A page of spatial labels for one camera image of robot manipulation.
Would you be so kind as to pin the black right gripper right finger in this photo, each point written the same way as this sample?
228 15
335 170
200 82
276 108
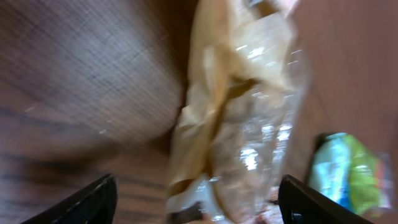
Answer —
300 204

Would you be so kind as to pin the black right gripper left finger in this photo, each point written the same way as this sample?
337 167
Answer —
94 204

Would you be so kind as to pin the teal wet wipes pack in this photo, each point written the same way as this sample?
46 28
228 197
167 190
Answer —
330 168

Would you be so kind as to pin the green clear snack bag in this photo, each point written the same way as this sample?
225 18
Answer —
370 180

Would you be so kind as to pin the beige clear plastic bag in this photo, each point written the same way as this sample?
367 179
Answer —
246 80

